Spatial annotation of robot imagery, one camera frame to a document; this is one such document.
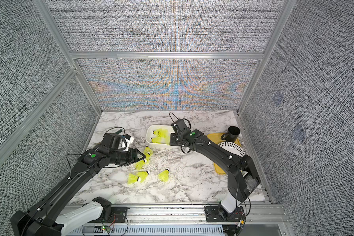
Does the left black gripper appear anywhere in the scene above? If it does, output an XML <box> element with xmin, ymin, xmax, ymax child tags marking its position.
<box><xmin>110</xmin><ymin>147</ymin><xmax>147</xmax><ymax>166</ymax></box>

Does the yellow shuttlecock three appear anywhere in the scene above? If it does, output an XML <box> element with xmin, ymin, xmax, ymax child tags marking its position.
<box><xmin>144</xmin><ymin>146</ymin><xmax>153</xmax><ymax>157</ymax></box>

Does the yellow shuttlecock two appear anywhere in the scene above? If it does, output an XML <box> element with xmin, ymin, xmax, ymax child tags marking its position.
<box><xmin>151</xmin><ymin>137</ymin><xmax>170</xmax><ymax>145</ymax></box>

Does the white plastic storage box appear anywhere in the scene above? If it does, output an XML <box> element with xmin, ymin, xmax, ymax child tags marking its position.
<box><xmin>146</xmin><ymin>124</ymin><xmax>177</xmax><ymax>148</ymax></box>

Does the yellow shuttlecock one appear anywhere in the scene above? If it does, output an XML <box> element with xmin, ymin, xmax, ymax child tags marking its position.
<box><xmin>152</xmin><ymin>128</ymin><xmax>169</xmax><ymax>138</ymax></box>

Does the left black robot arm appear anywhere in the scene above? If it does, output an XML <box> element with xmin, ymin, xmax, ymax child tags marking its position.
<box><xmin>10</xmin><ymin>145</ymin><xmax>146</xmax><ymax>236</ymax></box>

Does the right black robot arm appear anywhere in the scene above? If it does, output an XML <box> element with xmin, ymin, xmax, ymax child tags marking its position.
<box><xmin>169</xmin><ymin>130</ymin><xmax>261</xmax><ymax>221</ymax></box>

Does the yellow shuttlecock four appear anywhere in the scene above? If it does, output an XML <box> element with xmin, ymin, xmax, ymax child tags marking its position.
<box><xmin>135</xmin><ymin>157</ymin><xmax>149</xmax><ymax>171</ymax></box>

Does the yellow shuttlecock eight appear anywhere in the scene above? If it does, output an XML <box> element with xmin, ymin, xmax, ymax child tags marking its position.
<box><xmin>127</xmin><ymin>171</ymin><xmax>149</xmax><ymax>185</ymax></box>

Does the yellow shuttlecock seven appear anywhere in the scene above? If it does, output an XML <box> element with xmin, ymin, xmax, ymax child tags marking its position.
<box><xmin>158</xmin><ymin>168</ymin><xmax>170</xmax><ymax>183</ymax></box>

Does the yellow tray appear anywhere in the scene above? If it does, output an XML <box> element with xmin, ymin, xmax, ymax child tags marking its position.
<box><xmin>206</xmin><ymin>132</ymin><xmax>242</xmax><ymax>175</ymax></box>

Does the black mug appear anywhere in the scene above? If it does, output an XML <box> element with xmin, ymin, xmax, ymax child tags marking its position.
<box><xmin>221</xmin><ymin>126</ymin><xmax>241</xmax><ymax>143</ymax></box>

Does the black dotted white plate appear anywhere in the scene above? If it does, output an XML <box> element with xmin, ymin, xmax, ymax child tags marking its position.
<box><xmin>218</xmin><ymin>142</ymin><xmax>246</xmax><ymax>157</ymax></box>

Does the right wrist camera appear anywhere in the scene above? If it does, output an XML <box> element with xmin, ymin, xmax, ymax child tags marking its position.
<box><xmin>171</xmin><ymin>118</ymin><xmax>191</xmax><ymax>136</ymax></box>

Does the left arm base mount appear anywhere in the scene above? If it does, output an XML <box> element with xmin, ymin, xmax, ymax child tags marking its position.
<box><xmin>91</xmin><ymin>206</ymin><xmax>128</xmax><ymax>224</ymax></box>

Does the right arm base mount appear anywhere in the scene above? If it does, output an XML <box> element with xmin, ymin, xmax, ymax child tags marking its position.
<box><xmin>204</xmin><ymin>204</ymin><xmax>246</xmax><ymax>223</ymax></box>

